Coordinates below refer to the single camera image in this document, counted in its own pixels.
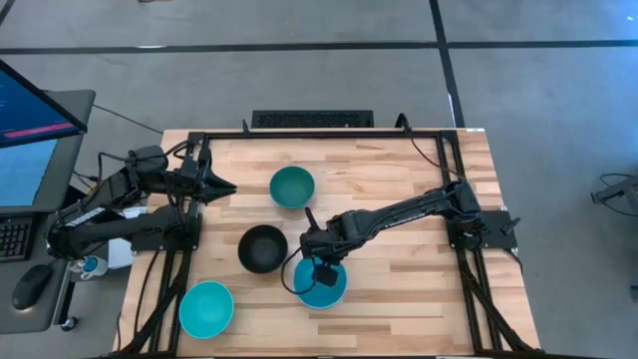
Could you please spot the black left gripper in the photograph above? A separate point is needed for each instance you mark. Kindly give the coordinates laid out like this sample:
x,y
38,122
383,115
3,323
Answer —
x,y
202,190

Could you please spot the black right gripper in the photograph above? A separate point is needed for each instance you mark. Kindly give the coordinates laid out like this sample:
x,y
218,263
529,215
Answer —
x,y
321,244

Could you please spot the blue plastic bowl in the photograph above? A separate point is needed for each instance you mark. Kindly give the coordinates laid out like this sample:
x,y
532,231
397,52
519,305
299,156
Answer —
x,y
319,299

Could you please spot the dark green teal bowl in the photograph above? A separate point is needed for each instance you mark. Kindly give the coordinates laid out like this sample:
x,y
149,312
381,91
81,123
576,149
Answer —
x,y
291,187

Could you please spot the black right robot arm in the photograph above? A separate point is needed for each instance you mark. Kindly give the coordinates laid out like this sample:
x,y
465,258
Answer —
x,y
399,212

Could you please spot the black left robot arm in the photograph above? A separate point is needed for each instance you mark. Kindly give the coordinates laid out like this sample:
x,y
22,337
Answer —
x,y
114,227

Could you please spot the black plastic bowl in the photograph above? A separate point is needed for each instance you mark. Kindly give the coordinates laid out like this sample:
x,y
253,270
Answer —
x,y
262,249

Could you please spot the black perforated box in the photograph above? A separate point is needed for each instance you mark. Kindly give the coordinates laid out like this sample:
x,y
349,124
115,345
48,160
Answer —
x,y
311,119

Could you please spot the white box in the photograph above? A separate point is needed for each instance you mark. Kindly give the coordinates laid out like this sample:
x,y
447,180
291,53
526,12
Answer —
x,y
119,254

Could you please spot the light cyan bowl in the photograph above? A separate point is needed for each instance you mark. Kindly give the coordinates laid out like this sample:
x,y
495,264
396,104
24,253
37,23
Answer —
x,y
206,309

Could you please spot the grey desk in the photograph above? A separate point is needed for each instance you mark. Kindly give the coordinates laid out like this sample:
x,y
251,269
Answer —
x,y
75,149

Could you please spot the computer monitor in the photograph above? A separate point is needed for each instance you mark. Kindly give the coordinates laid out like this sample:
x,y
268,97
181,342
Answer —
x,y
30,114

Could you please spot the desk caster wheel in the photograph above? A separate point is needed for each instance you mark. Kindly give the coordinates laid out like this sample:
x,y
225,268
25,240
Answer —
x,y
69,324

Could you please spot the black keyboard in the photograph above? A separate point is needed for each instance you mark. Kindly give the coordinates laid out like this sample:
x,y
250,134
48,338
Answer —
x,y
15,239

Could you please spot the black computer mouse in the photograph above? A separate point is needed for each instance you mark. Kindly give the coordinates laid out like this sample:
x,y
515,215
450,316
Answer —
x,y
32,286

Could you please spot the black floor stand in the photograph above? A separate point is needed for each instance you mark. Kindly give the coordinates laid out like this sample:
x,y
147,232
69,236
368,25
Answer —
x,y
623,192

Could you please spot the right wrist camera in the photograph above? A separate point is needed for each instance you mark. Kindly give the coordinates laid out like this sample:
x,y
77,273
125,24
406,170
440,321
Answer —
x,y
325,275

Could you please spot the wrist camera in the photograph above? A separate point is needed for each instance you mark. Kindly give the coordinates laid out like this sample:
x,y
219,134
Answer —
x,y
325,275
189,164

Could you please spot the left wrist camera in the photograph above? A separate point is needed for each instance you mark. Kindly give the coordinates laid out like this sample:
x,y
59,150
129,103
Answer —
x,y
189,164

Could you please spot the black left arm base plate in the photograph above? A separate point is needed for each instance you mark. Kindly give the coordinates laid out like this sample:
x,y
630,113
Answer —
x,y
149,244

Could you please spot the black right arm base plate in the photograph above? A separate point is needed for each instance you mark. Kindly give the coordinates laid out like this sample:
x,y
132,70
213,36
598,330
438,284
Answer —
x,y
498,234

